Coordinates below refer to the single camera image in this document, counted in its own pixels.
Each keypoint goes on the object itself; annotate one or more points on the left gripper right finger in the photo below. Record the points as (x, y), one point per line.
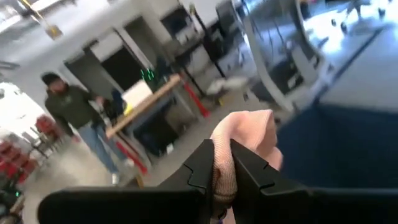
(280, 205)

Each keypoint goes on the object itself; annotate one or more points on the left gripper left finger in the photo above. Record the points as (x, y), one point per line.
(124, 205)

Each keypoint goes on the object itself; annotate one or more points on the pink knit cloth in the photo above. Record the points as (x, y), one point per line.
(245, 127)

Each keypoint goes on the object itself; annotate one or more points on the navy white striped fabric bin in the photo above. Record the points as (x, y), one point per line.
(335, 146)

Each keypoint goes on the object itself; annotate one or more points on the wooden workbench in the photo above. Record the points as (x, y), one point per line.
(146, 104)

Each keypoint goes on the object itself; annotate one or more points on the white box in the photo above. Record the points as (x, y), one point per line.
(136, 93)

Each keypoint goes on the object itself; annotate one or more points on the person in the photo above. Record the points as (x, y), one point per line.
(71, 105)

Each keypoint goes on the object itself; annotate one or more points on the red stacked chairs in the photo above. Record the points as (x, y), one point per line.
(15, 161)

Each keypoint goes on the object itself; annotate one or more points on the large black screen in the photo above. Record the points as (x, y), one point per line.
(121, 67)

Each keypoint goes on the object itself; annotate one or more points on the grey white office chair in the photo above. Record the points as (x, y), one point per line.
(280, 56)

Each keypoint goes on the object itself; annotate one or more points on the red post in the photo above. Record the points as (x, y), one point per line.
(196, 99)
(132, 157)

